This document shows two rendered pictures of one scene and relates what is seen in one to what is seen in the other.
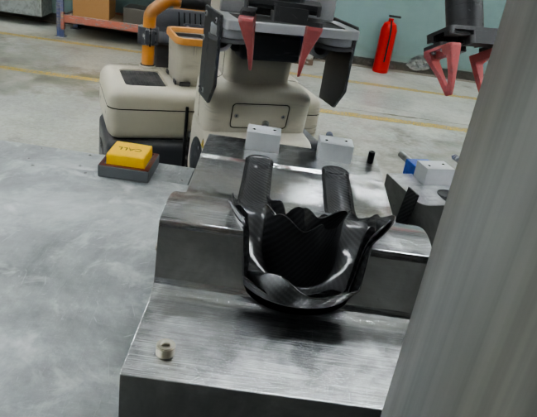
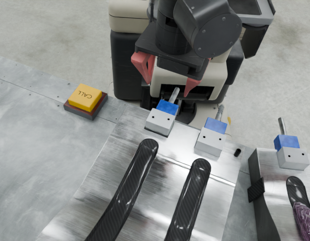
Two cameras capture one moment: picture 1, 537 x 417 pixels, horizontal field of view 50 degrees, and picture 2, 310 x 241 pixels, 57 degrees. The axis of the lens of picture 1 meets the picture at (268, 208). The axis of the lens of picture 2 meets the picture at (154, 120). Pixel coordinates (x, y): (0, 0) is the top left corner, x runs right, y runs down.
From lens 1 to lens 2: 0.53 m
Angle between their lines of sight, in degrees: 31
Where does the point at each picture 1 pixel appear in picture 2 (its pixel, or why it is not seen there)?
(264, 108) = not seen: hidden behind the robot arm
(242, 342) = not seen: outside the picture
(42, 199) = (22, 135)
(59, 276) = (3, 223)
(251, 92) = not seen: hidden behind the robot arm
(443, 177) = (297, 166)
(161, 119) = (142, 23)
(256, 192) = (132, 187)
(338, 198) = (190, 202)
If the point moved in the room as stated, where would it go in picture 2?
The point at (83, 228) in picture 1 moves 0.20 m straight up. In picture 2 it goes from (34, 170) to (0, 115)
